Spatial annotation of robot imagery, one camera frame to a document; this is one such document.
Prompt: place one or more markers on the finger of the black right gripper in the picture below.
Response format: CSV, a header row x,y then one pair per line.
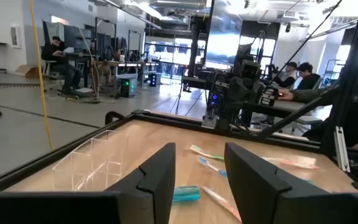
x,y
269,96
220,85

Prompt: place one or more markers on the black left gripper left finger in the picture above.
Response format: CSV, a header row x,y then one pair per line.
x,y
154,186

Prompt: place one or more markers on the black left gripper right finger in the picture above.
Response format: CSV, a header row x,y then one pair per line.
x,y
253,193

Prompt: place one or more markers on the teal mouthwash bottle white cap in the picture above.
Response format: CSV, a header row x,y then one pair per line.
x,y
186,194

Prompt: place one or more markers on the orange toothbrush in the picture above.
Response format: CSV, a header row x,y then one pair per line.
x,y
291,162
221,202

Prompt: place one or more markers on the blue toothbrush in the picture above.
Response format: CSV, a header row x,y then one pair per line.
x,y
213,168

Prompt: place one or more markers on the green toothbrush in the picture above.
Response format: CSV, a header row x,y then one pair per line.
x,y
207,154

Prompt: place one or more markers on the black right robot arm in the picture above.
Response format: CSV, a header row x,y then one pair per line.
x,y
225,115

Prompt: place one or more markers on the person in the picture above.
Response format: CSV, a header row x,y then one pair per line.
x,y
287,77
308,81
54,53

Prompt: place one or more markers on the computer tower blue lights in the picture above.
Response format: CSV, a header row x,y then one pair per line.
x,y
155,80

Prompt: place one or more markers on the clear acrylic organizer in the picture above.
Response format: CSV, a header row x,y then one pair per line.
x,y
82,161

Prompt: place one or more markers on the computer tower green lights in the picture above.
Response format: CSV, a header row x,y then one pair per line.
x,y
128,88

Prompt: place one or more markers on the dark desk monitor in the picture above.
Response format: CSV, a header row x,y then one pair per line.
x,y
73,39

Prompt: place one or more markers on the cardboard box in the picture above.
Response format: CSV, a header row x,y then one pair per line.
x,y
26,71

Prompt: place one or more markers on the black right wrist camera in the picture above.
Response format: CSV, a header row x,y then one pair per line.
x,y
250,70

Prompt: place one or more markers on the silver aluminium bracket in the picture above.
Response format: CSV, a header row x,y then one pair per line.
x,y
342,149

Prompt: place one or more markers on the white wall cabinet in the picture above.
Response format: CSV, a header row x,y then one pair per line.
x,y
15,36

